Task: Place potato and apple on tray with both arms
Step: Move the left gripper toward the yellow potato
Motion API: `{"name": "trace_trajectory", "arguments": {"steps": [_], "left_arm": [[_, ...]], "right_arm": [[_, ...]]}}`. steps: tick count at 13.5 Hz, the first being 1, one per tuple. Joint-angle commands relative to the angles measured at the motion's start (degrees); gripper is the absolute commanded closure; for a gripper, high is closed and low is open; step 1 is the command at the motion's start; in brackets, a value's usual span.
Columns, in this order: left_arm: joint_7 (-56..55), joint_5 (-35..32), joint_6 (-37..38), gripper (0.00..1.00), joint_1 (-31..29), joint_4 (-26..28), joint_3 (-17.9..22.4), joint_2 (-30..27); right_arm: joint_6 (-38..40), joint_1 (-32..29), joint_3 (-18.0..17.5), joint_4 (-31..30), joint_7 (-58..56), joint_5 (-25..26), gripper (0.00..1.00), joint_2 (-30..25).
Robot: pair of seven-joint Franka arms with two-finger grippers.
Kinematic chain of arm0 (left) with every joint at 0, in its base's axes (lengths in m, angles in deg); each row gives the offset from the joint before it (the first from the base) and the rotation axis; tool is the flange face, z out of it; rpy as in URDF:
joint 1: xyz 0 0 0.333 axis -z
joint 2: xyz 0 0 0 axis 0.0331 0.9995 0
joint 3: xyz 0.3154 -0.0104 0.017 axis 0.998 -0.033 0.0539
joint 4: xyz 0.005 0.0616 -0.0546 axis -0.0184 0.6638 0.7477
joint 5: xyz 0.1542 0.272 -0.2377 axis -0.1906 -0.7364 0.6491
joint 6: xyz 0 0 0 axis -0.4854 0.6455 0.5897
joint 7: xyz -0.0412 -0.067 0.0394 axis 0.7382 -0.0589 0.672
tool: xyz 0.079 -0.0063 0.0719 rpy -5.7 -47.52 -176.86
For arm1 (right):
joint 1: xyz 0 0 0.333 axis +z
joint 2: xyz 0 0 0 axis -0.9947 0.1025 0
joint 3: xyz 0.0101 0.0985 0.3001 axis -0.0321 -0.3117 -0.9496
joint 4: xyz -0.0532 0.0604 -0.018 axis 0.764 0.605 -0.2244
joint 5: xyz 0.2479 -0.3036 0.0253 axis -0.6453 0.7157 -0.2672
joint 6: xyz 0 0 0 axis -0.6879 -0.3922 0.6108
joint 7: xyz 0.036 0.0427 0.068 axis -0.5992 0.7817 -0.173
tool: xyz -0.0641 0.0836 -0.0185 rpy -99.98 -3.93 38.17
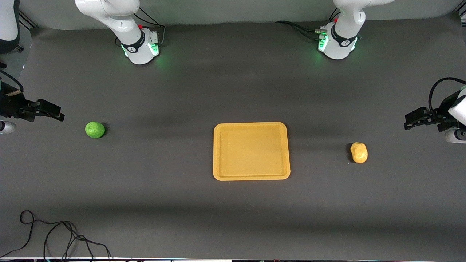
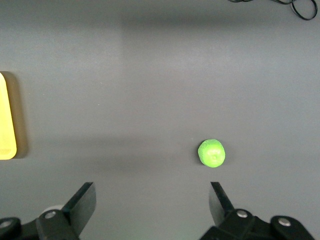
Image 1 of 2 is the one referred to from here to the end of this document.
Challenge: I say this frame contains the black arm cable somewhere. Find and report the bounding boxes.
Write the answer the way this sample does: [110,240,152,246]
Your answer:
[0,69,24,92]
[428,77,466,114]

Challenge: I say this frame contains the yellow potato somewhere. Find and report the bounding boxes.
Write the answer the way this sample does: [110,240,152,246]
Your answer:
[350,142,368,164]

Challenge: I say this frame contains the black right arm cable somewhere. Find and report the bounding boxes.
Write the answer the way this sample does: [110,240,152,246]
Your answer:
[0,69,24,92]

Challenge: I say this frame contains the thin black loose cable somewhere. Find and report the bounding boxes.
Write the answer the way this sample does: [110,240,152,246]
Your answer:
[0,210,112,261]

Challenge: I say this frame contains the black left arm base cables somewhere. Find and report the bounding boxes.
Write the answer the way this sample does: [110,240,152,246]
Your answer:
[276,9,341,41]

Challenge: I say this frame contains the dark grey table cloth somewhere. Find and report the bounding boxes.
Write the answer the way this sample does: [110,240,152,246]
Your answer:
[0,13,466,261]

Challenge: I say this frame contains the black arm base cables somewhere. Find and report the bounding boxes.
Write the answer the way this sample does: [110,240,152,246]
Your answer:
[115,7,166,46]
[276,9,341,41]

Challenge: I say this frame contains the yellow plastic tray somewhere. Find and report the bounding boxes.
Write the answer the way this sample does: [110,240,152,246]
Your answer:
[213,122,291,181]

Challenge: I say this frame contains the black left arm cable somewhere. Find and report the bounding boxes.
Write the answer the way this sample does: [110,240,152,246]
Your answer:
[428,77,466,114]

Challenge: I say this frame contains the black right arm base cables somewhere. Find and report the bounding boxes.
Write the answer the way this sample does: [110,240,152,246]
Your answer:
[115,7,166,46]

